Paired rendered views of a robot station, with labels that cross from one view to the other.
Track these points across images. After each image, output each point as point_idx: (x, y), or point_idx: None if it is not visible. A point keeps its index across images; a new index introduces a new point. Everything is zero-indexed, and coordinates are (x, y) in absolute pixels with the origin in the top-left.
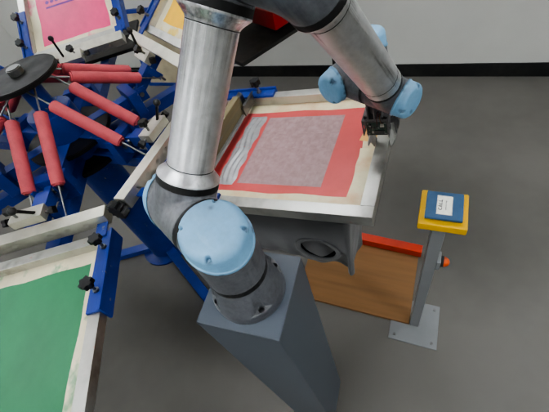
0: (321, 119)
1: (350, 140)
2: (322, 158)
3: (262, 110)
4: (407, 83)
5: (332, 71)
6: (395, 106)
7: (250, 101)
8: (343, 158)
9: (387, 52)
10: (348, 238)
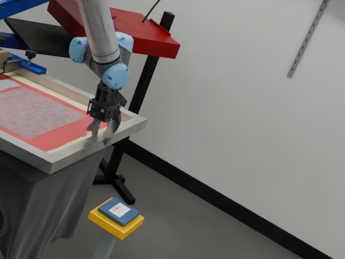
0: (66, 109)
1: (78, 129)
2: (45, 127)
3: (21, 80)
4: (120, 63)
5: (83, 38)
6: (106, 72)
7: (15, 66)
8: (62, 134)
9: (113, 30)
10: (24, 206)
